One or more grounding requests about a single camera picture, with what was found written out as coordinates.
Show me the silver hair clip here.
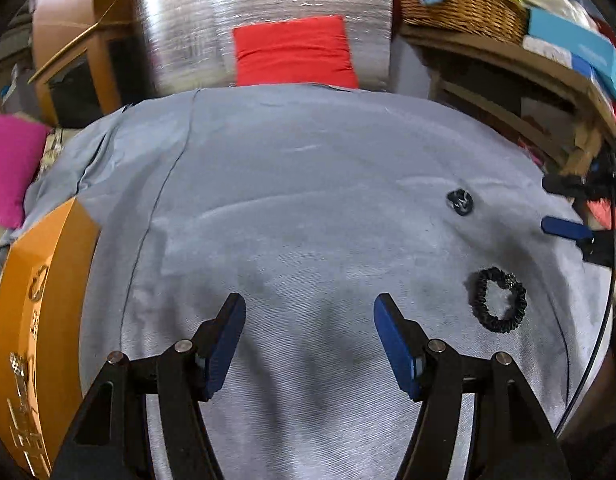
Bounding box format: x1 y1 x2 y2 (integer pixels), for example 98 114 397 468
8 352 29 396

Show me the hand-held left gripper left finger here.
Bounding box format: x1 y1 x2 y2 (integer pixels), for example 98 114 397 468
50 292 248 480

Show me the silver bangle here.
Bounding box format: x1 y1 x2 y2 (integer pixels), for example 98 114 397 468
28 267 49 302

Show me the wicker basket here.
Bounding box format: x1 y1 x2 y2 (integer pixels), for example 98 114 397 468
395 0 530 46

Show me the thin black cable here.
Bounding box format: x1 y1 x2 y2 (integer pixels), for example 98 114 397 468
553 125 616 434

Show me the pink cushion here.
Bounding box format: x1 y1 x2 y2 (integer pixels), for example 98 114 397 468
0 113 52 229

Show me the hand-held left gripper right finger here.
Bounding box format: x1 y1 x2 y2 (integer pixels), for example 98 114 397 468
372 293 572 480

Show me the white patterned box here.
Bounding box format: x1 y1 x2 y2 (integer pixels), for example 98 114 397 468
522 35 577 69

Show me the wooden table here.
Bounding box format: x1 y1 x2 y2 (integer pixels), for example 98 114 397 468
398 25 616 177

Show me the cream hair claw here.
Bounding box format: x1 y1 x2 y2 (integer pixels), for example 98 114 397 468
6 397 49 476

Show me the grey cloth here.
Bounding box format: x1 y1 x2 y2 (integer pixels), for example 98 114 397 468
0 82 615 480

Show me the blue cardboard box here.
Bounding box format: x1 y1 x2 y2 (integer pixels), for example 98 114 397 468
527 7 616 102

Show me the orange box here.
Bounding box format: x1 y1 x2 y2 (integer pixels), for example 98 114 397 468
0 197 103 477

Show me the black scrunchie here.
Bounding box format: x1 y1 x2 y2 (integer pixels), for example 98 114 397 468
470 266 528 334

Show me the wooden cabinet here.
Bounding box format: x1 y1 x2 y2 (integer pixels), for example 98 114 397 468
27 0 155 129

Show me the red cushion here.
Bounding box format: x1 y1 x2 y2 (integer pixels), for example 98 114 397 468
232 15 360 90

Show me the floral cloth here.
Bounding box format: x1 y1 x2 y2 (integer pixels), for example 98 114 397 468
35 127 69 182

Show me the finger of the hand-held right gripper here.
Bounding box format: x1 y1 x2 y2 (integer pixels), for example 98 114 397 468
540 215 616 267
541 152 616 202

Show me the black and white hair tie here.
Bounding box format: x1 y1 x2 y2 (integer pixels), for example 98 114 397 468
446 188 475 215

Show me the silver foil mat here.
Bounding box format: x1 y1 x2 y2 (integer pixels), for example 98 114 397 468
135 0 395 97

